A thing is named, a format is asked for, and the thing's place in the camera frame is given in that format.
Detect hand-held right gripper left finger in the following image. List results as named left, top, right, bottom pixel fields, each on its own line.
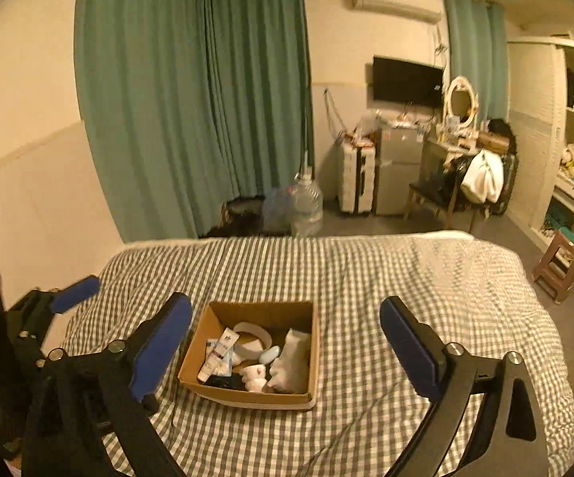
left=21, top=291, right=193, bottom=477

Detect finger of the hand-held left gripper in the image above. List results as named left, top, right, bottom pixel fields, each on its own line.
left=6, top=275, right=101, bottom=359

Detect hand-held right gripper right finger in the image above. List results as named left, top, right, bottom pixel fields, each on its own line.
left=379, top=295, right=551, bottom=477

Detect blue white tissue packet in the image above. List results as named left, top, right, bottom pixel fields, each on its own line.
left=205, top=339, right=234, bottom=378

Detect white cream tube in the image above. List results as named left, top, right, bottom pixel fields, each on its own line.
left=198, top=327, right=241, bottom=383

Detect small black object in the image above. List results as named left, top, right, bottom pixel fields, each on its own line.
left=206, top=374, right=246, bottom=391

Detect white round band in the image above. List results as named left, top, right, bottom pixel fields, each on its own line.
left=231, top=322, right=274, bottom=359

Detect white plush toy blue star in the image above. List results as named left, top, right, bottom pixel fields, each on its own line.
left=241, top=364, right=269, bottom=393

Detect cardboard box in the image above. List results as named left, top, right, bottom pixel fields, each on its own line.
left=177, top=301, right=320, bottom=411

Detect white sock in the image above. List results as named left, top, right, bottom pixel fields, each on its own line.
left=266, top=327, right=311, bottom=394

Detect green white checkered blanket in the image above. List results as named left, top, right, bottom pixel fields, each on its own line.
left=59, top=231, right=574, bottom=477

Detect dark chair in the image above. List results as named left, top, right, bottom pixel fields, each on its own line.
left=405, top=158, right=517, bottom=233

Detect small wooden stool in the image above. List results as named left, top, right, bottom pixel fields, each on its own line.
left=532, top=231, right=574, bottom=305

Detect large clear water bottle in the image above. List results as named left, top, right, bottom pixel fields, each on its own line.
left=290, top=171, right=324, bottom=237

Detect small grey fridge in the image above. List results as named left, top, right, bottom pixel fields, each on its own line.
left=376, top=124, right=425, bottom=216

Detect white suitcase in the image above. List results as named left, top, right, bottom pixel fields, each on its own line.
left=337, top=141, right=378, bottom=214

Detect white towel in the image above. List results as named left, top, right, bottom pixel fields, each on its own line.
left=460, top=149, right=505, bottom=204

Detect dressing table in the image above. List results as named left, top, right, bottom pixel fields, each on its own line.
left=418, top=133, right=482, bottom=186

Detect wide green curtain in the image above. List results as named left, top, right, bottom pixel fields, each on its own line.
left=75, top=0, right=315, bottom=245

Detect black bag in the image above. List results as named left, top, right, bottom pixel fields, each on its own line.
left=485, top=118, right=517, bottom=151

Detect white oval vanity mirror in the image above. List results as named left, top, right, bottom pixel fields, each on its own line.
left=445, top=75, right=481, bottom=128

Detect narrow green curtain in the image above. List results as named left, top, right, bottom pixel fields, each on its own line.
left=442, top=0, right=510, bottom=121

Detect white air conditioner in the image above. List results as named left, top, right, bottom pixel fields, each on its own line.
left=350, top=0, right=443, bottom=25

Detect hanging wall cables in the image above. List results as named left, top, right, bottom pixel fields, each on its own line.
left=323, top=87, right=347, bottom=145

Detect black wall television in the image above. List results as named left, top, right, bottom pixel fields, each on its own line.
left=372, top=55, right=445, bottom=109

